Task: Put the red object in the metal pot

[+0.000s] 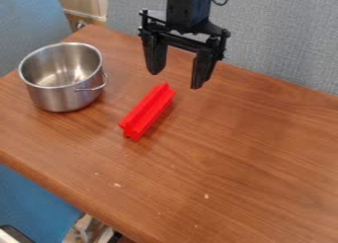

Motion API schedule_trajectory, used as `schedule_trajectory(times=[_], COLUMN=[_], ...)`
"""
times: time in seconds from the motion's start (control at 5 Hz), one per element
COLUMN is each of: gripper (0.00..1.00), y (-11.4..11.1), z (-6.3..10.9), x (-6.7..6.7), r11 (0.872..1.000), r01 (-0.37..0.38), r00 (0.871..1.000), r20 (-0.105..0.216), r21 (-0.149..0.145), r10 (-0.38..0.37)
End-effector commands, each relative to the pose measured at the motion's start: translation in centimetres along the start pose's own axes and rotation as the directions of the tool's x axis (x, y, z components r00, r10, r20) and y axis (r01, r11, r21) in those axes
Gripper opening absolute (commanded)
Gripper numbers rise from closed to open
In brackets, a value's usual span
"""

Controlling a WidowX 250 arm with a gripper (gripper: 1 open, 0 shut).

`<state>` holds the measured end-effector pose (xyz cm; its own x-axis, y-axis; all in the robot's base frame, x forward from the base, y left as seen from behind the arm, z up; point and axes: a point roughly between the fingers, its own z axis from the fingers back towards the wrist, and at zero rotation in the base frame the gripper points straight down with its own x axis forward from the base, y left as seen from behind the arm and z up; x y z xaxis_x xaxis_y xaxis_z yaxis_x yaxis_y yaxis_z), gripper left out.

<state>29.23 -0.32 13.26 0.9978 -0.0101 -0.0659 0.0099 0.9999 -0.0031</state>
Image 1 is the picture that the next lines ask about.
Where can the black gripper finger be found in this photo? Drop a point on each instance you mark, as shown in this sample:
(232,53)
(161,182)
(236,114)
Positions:
(204,64)
(156,53)

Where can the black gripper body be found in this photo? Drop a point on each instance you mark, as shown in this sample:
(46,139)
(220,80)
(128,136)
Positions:
(184,26)

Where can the red plastic block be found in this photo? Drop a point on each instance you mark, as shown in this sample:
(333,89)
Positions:
(141,118)

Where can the metal pot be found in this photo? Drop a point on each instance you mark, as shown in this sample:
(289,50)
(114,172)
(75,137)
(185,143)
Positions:
(65,76)

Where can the wooden crate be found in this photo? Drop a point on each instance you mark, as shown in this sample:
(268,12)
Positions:
(90,8)

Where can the white frame under table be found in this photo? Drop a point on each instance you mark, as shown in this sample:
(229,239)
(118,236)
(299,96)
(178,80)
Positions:
(89,230)

